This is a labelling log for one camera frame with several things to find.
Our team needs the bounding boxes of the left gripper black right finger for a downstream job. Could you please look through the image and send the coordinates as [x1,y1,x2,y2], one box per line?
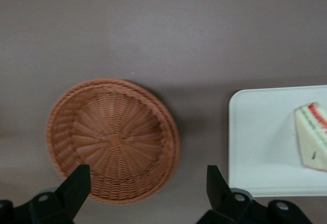
[196,165,269,224]

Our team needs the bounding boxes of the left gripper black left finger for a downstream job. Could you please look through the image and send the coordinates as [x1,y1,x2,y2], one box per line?
[28,164,92,224]

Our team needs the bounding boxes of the triangular sandwich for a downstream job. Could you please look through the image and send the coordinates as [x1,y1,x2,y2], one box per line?
[293,102,327,172]

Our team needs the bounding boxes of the cream plastic tray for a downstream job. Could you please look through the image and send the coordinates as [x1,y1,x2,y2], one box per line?
[227,84,327,198]

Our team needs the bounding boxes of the round brown wicker basket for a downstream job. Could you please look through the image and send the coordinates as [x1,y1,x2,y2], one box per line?
[45,79,181,205]

